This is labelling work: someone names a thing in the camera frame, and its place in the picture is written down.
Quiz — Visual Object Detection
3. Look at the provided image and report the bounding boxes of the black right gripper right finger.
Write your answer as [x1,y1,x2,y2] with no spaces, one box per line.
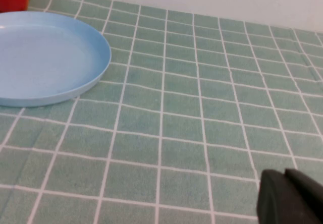
[284,167,323,219]

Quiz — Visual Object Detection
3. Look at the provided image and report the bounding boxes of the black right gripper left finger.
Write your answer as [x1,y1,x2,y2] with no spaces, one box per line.
[256,169,323,224]

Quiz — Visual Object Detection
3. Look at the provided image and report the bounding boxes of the light blue round plate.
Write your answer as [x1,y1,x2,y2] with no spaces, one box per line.
[0,11,112,108]

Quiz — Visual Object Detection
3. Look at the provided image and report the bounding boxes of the green checkered tablecloth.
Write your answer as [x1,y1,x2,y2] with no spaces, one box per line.
[0,0,323,224]

